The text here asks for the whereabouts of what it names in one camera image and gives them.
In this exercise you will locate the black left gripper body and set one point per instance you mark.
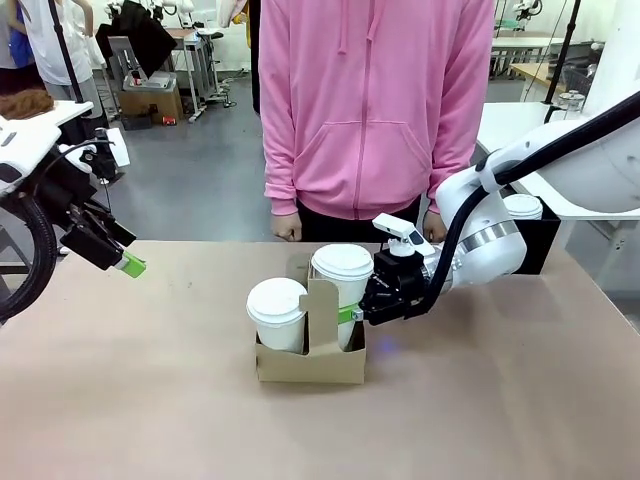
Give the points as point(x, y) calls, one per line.
point(60, 192)

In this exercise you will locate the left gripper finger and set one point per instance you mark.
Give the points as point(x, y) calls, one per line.
point(95, 247)
point(112, 227)

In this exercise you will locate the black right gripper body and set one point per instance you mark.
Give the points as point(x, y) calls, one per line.
point(395, 290)

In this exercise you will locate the white paper cup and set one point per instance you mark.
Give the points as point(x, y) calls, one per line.
point(280, 335)
point(352, 295)

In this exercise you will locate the white plastic cup lid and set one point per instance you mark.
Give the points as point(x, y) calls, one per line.
point(342, 260)
point(275, 300)

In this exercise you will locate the brown cardboard cup carrier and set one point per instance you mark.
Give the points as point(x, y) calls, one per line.
point(310, 367)

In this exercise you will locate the person's right forearm pink sleeve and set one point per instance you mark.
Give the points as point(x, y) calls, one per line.
point(280, 170)

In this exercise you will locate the person's left forearm pink sleeve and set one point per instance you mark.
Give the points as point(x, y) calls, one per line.
point(452, 160)

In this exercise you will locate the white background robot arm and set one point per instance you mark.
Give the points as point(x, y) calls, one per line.
point(527, 7)

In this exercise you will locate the person's left hand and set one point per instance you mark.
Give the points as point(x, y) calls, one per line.
point(434, 227)

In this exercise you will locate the person's right hand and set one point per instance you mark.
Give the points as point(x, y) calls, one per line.
point(287, 227)

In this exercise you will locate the small white side table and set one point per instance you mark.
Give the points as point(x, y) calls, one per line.
point(65, 112)

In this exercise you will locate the brown furry object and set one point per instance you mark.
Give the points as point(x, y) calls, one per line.
point(25, 105)

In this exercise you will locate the brown cardboard box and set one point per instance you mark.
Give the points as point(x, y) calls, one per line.
point(150, 102)

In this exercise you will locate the black stand pole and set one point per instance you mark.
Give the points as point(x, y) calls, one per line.
point(67, 55)
point(560, 55)

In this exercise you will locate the bystander in white shirt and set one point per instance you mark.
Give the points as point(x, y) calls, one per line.
point(55, 45)

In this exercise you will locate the bystander in blue shirt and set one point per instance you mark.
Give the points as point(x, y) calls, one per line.
point(12, 45)

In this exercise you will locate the black hanging cloth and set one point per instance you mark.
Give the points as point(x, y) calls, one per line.
point(140, 35)

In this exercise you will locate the white standing desk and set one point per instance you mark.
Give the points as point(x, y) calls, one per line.
point(195, 65)

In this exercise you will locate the person in pink hoodie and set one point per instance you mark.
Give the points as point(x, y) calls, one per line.
point(370, 100)

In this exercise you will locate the clear glass jar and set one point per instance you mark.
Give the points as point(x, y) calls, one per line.
point(571, 101)

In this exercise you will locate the white background workbench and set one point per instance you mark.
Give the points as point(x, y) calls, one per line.
point(525, 42)

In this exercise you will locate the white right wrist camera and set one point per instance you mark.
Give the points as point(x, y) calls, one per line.
point(400, 232)

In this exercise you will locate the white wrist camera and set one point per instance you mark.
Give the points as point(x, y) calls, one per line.
point(400, 232)
point(117, 147)

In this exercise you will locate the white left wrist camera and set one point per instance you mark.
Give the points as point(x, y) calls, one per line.
point(117, 147)

